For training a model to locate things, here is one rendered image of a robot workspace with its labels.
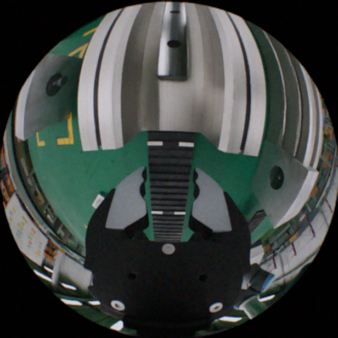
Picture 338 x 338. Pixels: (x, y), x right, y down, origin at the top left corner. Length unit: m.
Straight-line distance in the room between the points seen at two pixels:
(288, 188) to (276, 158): 0.05
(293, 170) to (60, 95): 0.29
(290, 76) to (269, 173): 0.15
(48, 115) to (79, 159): 0.10
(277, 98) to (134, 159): 0.22
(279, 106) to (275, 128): 0.03
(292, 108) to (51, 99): 0.28
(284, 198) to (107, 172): 0.25
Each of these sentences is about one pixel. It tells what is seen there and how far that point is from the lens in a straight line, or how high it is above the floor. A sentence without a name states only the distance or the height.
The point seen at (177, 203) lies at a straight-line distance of 0.16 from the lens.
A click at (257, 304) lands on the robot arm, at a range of 0.68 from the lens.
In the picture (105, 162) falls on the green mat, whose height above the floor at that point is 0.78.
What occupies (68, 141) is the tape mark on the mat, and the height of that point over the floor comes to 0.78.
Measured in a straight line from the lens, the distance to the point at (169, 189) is 0.15.
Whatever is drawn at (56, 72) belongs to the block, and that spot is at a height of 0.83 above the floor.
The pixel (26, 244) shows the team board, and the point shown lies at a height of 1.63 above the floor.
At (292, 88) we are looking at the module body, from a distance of 0.18.
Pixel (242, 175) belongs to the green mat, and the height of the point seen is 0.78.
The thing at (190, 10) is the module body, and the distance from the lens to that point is 0.17.
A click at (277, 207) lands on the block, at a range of 0.17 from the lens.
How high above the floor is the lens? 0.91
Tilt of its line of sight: 59 degrees down
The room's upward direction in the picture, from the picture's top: 179 degrees counter-clockwise
